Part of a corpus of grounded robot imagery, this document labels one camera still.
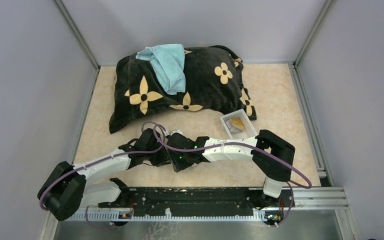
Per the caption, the white plastic tray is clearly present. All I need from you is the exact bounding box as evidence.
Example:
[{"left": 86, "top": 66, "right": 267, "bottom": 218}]
[{"left": 220, "top": 109, "right": 258, "bottom": 140}]

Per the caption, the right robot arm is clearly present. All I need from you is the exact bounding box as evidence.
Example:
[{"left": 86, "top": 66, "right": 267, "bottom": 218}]
[{"left": 166, "top": 129, "right": 296, "bottom": 206}]

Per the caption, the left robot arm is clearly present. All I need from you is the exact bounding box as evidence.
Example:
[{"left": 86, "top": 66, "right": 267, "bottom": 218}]
[{"left": 37, "top": 128, "right": 163, "bottom": 221}]

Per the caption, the light blue towel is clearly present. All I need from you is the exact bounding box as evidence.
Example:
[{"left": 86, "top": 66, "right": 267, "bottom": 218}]
[{"left": 136, "top": 44, "right": 186, "bottom": 95}]

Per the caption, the black pillow with yellow flowers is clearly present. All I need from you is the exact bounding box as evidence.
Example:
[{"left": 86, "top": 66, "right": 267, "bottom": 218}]
[{"left": 109, "top": 44, "right": 257, "bottom": 134}]

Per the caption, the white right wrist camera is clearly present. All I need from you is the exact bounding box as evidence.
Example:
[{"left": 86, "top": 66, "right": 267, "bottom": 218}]
[{"left": 169, "top": 129, "right": 184, "bottom": 136}]

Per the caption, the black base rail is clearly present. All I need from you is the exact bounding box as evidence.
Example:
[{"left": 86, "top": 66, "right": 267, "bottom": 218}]
[{"left": 98, "top": 187, "right": 295, "bottom": 219}]

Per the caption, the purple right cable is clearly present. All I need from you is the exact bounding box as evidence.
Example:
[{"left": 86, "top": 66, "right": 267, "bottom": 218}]
[{"left": 152, "top": 123, "right": 313, "bottom": 227}]

